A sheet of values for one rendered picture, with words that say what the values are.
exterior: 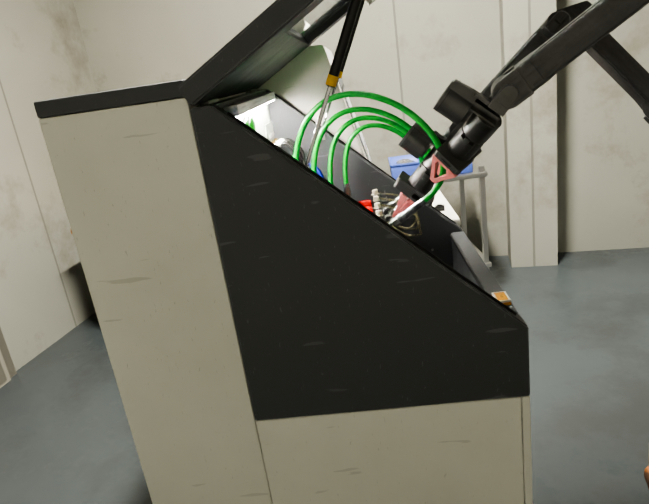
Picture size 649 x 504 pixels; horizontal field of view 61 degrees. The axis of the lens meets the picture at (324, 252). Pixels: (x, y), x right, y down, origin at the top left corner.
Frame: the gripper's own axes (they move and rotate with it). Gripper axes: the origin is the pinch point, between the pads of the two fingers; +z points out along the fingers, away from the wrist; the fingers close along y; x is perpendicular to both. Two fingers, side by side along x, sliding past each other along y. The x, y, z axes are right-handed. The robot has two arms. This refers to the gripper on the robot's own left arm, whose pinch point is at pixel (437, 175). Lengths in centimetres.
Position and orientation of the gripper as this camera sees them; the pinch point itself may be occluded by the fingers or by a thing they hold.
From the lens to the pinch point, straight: 125.4
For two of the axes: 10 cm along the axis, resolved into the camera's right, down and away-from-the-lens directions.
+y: -6.3, 5.2, -5.7
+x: 6.9, 7.1, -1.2
